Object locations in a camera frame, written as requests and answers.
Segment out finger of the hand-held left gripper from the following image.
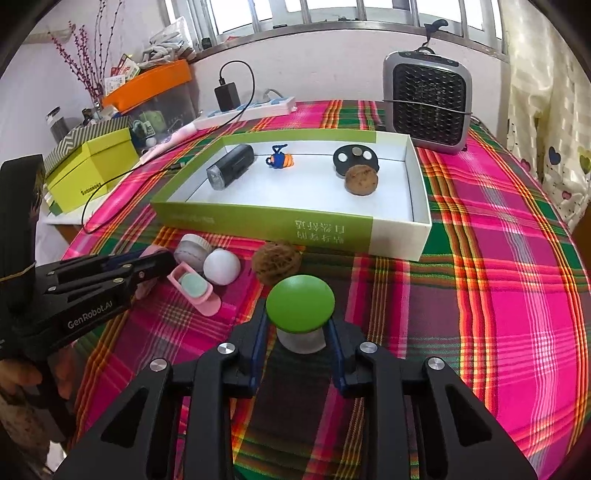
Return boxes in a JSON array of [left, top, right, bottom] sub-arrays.
[[44, 251, 178, 308], [37, 249, 147, 283]]

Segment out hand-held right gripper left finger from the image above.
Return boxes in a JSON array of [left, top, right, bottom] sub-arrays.
[[54, 302, 271, 480]]

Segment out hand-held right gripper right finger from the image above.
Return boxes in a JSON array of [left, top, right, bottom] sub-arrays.
[[323, 318, 539, 480]]

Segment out pink clip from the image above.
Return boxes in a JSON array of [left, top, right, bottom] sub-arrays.
[[131, 246, 171, 298], [167, 262, 222, 317]]

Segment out small round cream jar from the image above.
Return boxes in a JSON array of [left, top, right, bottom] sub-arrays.
[[174, 234, 213, 273]]

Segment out green mushroom-shaped knob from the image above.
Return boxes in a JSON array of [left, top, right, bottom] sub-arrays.
[[265, 274, 336, 355]]

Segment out white egg-shaped ball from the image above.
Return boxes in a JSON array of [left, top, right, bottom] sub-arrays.
[[203, 249, 242, 285]]

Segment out brown walnut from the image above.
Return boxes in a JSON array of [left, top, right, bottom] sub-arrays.
[[344, 165, 379, 196], [252, 241, 303, 287]]

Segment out shallow green cardboard box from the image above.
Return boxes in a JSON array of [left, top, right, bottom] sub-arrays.
[[151, 128, 433, 262]]

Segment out black bike light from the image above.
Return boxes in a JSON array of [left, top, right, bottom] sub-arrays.
[[206, 143, 256, 191]]

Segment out blue and orange knitted toy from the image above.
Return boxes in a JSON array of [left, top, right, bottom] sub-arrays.
[[265, 144, 294, 169]]

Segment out black oval disc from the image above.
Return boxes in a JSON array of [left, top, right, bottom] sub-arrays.
[[333, 144, 380, 178]]

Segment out person's left hand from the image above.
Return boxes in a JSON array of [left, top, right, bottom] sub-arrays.
[[0, 357, 48, 400]]

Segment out white side table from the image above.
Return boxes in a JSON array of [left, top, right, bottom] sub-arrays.
[[44, 203, 93, 228]]

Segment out yellow-green cardboard box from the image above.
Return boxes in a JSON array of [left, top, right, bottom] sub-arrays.
[[44, 128, 140, 215]]

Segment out pink and white tube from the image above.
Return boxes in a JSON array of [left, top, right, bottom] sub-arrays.
[[139, 121, 197, 162]]

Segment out grey chevron patterned box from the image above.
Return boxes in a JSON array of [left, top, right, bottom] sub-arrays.
[[44, 115, 132, 174]]

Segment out dark glass jar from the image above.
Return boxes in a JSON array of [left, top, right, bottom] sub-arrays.
[[45, 107, 70, 144]]

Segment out pink and green plaid tablecloth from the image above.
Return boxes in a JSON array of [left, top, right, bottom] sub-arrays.
[[62, 99, 591, 480]]

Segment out red branch decoration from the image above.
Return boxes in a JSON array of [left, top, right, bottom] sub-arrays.
[[48, 0, 125, 109]]

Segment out clear bin with orange lid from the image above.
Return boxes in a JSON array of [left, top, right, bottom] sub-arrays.
[[102, 59, 199, 130]]

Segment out black charger adapter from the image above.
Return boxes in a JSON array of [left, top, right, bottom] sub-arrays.
[[215, 82, 241, 112]]

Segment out printed card packets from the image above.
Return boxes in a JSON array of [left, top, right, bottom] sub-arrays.
[[104, 53, 141, 95]]

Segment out white power strip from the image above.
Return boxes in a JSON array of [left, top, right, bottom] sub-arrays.
[[194, 95, 296, 131]]

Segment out white crumpled bags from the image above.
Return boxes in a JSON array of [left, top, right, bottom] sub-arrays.
[[141, 16, 195, 63]]

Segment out metal window bars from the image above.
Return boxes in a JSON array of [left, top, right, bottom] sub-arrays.
[[161, 0, 509, 61]]

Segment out grey fan heater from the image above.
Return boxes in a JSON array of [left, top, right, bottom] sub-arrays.
[[382, 48, 472, 154]]

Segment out cream patterned curtain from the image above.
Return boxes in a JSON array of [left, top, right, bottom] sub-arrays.
[[501, 0, 591, 232]]

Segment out black charging cable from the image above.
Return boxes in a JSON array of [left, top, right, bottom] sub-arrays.
[[82, 60, 256, 234]]

